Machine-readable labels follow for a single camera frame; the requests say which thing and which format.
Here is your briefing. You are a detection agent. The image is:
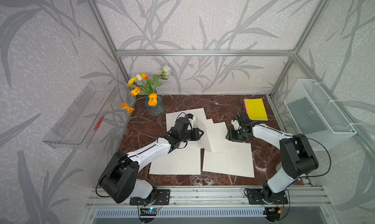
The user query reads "yellow notebook pink spine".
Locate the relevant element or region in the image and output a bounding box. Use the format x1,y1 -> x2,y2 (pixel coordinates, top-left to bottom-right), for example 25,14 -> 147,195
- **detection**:
244,99 -> 268,121

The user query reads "purple notebook green spine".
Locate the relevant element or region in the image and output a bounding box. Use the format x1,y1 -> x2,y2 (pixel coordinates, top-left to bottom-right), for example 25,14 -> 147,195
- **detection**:
197,119 -> 234,153

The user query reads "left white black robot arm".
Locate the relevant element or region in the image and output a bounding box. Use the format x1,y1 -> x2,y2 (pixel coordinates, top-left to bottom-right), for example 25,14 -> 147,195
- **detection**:
96,128 -> 204,204

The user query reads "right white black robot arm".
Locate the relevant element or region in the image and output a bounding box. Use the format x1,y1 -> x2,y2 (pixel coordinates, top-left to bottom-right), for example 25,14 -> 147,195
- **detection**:
226,120 -> 319,197

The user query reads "open notebook back left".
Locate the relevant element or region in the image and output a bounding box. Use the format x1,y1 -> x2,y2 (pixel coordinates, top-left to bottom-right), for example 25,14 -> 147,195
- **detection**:
166,108 -> 207,131

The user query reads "open notebook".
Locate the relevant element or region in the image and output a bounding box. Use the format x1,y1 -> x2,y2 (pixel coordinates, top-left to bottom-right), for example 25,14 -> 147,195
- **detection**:
166,108 -> 207,131
149,148 -> 201,175
202,142 -> 255,178
176,141 -> 201,154

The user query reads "open notebook centre left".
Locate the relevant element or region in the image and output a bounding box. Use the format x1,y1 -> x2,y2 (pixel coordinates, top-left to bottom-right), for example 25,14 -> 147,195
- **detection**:
176,141 -> 201,154

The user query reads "open notebook front left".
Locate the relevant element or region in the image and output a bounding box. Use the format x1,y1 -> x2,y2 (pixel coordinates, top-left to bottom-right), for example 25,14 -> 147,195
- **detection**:
149,148 -> 201,175

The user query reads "open notebook front right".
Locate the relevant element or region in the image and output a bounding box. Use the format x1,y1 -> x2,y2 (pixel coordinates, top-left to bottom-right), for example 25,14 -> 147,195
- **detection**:
202,142 -> 255,178

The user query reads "brown slotted spatula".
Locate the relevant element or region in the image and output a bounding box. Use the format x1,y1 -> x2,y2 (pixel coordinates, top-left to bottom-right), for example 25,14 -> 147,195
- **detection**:
137,165 -> 150,180

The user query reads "glass vase with flowers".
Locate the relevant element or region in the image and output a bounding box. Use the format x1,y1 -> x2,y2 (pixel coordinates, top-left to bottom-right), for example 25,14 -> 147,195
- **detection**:
121,64 -> 172,117

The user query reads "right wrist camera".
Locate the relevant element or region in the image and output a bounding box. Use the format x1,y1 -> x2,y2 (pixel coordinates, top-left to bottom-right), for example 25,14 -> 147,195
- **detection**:
231,112 -> 252,130

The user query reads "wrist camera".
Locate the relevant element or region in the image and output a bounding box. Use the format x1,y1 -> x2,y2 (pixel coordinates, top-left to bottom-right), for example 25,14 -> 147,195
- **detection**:
231,112 -> 252,130
173,114 -> 194,133

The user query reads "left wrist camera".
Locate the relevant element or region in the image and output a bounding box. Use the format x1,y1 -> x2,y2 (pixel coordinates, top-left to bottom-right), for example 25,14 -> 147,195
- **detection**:
173,114 -> 194,133

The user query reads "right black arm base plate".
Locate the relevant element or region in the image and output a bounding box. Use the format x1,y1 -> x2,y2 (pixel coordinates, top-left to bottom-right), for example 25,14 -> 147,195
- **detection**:
244,188 -> 289,205

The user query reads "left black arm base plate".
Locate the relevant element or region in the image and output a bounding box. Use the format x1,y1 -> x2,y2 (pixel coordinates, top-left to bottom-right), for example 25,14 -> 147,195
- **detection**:
129,189 -> 171,206

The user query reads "white wire mesh basket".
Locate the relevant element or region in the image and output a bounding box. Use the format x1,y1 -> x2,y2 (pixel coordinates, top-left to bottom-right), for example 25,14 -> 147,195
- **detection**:
284,79 -> 357,151

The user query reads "clear plastic wall tray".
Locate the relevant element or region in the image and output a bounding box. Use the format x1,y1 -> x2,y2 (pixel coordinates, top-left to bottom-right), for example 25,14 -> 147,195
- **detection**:
43,81 -> 118,149

